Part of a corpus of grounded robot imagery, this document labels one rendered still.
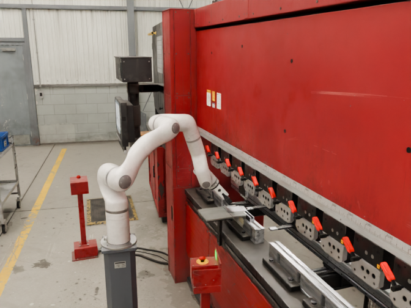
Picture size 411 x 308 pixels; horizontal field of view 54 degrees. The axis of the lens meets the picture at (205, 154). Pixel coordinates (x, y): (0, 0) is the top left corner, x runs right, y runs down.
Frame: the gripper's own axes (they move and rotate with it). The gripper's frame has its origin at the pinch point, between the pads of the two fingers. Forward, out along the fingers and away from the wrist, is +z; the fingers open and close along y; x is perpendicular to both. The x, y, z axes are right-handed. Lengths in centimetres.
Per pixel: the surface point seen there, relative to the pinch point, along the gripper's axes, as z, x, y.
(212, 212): -2.0, 12.7, -0.5
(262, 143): -30, -33, -33
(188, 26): -85, -70, 84
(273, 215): 30.9, -15.7, -1.9
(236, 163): -14.9, -19.8, 0.5
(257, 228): 12.9, -0.5, -24.3
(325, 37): -71, -68, -84
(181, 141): -21, -8, 84
